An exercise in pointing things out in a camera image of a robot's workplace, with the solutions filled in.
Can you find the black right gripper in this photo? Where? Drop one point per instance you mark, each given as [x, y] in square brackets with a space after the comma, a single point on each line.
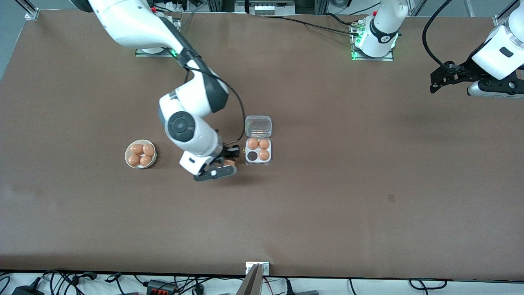
[227, 153]

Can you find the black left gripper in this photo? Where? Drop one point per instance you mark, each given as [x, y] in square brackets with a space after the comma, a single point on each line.
[461, 70]

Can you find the clear plastic egg box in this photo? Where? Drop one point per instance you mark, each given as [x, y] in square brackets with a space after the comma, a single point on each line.
[258, 125]

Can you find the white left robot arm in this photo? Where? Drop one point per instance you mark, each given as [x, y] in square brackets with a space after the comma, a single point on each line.
[382, 24]

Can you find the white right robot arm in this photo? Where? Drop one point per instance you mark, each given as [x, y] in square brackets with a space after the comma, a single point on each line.
[192, 131]

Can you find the black box with orange levers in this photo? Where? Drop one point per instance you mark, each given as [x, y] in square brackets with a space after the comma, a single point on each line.
[161, 289]

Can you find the grey box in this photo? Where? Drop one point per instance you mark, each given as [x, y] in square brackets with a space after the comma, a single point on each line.
[305, 293]

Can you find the white round bowl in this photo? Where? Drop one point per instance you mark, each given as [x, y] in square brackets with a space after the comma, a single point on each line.
[140, 166]

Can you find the brown table cover sheet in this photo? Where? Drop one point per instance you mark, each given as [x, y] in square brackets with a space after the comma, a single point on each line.
[327, 229]

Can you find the aluminium profile bar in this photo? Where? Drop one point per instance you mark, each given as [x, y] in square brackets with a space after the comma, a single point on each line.
[251, 284]

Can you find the white terminal block unit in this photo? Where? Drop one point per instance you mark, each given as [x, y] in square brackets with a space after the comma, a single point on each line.
[264, 7]

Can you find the white power strip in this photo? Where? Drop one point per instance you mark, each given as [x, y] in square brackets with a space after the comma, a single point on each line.
[180, 6]

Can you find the black power adapter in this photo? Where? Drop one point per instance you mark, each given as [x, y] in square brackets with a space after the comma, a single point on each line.
[26, 291]

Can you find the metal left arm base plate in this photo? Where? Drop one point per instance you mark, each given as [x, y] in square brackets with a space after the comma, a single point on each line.
[389, 58]

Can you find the metal corner bracket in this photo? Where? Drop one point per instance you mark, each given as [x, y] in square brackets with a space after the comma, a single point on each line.
[500, 20]
[32, 15]

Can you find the small metal bracket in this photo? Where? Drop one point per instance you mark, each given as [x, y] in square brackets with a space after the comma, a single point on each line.
[266, 268]

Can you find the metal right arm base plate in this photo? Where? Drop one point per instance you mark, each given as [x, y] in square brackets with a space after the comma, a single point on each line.
[139, 54]

